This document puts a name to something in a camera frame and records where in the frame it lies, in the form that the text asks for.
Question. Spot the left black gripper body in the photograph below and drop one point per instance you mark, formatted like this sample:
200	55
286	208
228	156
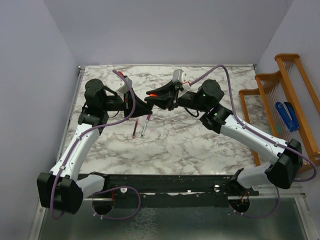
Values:
114	102

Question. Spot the aluminium frame rail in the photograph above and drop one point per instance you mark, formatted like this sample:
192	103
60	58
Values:
58	192

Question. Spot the white pen green tip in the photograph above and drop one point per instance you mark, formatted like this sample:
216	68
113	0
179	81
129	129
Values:
145	125

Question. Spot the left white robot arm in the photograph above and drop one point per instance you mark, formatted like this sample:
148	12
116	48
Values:
91	123

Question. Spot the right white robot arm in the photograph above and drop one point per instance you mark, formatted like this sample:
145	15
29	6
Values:
283	158

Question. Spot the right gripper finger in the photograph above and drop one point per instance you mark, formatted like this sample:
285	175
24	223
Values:
170	86
164	102

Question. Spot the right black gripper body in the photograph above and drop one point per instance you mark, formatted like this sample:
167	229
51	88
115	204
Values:
184	100

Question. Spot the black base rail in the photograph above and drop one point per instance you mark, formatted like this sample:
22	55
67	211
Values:
169	191

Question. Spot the blue stapler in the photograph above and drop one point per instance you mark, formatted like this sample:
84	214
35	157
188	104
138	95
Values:
288	115

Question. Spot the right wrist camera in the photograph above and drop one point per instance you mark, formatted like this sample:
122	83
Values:
181	80

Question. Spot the wooden rack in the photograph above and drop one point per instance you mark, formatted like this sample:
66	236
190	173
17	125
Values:
292	84

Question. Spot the red ink pen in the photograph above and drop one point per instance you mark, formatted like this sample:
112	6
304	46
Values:
135	128

